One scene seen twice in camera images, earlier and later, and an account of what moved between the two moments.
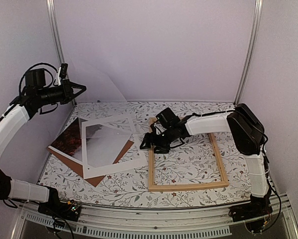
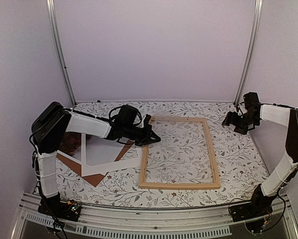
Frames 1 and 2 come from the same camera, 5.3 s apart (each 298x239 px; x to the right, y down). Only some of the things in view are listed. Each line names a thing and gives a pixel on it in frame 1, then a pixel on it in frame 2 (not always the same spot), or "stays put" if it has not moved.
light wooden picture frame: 152,187 to 215,185
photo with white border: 105,146 stays put
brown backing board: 123,151 stays put
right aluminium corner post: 258,8 stays put
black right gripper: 147,139 to 228,118
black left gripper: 67,91 to 147,138
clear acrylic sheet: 96,90 to 182,155
